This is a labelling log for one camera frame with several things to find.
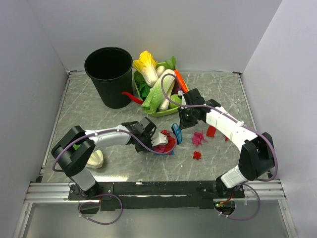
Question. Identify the orange carrot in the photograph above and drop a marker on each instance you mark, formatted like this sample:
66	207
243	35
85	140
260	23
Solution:
181	82

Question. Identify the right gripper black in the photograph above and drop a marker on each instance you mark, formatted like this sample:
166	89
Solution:
184	123

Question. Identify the white leek stalk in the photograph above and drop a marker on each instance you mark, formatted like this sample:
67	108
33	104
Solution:
165	103

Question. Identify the round green cabbage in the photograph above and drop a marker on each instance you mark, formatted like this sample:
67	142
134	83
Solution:
174	104

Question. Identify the pink paper scrap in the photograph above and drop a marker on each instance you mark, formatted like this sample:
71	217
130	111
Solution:
160	148
198	138

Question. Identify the green cabbage on table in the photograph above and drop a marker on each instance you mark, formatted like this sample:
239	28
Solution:
96	160

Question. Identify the green plastic basket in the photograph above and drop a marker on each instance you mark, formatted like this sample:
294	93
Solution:
168	111

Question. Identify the aluminium frame rail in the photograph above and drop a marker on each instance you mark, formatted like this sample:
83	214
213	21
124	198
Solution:
58	192

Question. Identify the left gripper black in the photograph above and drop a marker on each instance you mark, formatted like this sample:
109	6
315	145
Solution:
139	148

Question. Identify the wide red paper strip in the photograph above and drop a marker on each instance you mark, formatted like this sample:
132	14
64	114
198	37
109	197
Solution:
211	131

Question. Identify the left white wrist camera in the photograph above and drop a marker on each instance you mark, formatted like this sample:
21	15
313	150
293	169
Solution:
158	139

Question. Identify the white radish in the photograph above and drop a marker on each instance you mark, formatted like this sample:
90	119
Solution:
160	70

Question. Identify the black plastic bucket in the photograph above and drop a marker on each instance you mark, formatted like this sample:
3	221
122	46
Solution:
110	70

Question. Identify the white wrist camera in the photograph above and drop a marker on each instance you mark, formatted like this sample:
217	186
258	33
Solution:
180	98
158	139

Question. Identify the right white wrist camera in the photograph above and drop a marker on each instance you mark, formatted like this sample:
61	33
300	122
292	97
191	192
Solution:
180	98

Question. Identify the purple cabbage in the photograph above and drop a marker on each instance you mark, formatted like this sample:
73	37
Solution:
177	88

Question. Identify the green spinach leaves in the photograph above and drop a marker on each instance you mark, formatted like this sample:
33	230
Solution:
142	87

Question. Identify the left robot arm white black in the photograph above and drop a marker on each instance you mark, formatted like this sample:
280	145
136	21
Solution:
73	151

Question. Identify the red chili pepper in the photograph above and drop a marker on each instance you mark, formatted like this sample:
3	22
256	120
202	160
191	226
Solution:
133	98

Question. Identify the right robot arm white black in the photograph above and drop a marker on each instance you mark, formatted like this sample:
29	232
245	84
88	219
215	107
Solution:
257	155

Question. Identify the long green romaine lettuce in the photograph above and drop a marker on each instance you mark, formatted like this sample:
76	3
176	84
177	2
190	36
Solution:
155	96

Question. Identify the yellow napa cabbage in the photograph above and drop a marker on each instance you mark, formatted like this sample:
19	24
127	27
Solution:
146	66

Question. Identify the small red paper scrap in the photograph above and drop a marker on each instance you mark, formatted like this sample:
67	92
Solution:
196	155

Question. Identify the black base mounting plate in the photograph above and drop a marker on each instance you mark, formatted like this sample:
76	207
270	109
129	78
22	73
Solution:
156	194

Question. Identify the blue hand brush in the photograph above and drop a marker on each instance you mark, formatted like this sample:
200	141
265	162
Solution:
177	131

